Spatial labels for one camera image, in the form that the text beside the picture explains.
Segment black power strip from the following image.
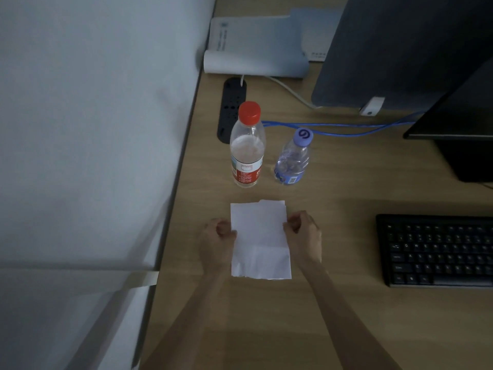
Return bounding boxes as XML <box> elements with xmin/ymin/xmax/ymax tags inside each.
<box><xmin>217</xmin><ymin>77</ymin><xmax>248</xmax><ymax>144</ymax></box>

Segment red-capped water bottle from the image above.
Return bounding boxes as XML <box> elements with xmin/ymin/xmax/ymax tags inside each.
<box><xmin>230</xmin><ymin>101</ymin><xmax>267</xmax><ymax>188</ymax></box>

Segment white paper sheet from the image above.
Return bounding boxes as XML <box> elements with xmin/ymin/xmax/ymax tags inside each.
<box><xmin>230</xmin><ymin>200</ymin><xmax>292</xmax><ymax>280</ymax></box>

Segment black keyboard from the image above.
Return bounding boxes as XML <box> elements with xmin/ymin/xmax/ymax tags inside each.
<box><xmin>375</xmin><ymin>214</ymin><xmax>493</xmax><ymax>288</ymax></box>

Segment person's left hand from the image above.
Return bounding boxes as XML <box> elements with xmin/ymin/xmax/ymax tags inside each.
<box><xmin>199</xmin><ymin>218</ymin><xmax>238</xmax><ymax>271</ymax></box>

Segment person's right hand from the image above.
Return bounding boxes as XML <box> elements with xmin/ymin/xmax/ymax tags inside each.
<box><xmin>283</xmin><ymin>210</ymin><xmax>323</xmax><ymax>271</ymax></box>

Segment large dark monitor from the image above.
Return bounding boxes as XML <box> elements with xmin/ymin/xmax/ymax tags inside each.
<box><xmin>311</xmin><ymin>0</ymin><xmax>493</xmax><ymax>112</ymax></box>

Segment purple-capped water bottle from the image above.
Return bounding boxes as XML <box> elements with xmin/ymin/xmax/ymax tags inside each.
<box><xmin>274</xmin><ymin>127</ymin><xmax>314</xmax><ymax>186</ymax></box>

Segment blue cable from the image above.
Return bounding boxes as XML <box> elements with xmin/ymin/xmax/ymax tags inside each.
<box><xmin>262</xmin><ymin>111</ymin><xmax>428</xmax><ymax>137</ymax></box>

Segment person's left forearm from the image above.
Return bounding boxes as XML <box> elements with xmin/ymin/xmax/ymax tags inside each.
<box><xmin>139</xmin><ymin>263</ymin><xmax>234</xmax><ymax>370</ymax></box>

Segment white tag on monitor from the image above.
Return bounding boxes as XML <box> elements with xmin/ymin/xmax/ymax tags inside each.
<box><xmin>359</xmin><ymin>96</ymin><xmax>386</xmax><ymax>117</ymax></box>

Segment white cable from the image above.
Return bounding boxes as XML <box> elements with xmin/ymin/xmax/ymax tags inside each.
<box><xmin>240</xmin><ymin>74</ymin><xmax>323</xmax><ymax>110</ymax></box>

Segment white booklet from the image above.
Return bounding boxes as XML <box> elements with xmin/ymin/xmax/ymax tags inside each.
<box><xmin>203</xmin><ymin>15</ymin><xmax>310</xmax><ymax>79</ymax></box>

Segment person's right forearm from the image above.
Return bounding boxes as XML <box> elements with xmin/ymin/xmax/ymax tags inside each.
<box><xmin>294</xmin><ymin>260</ymin><xmax>403</xmax><ymax>370</ymax></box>

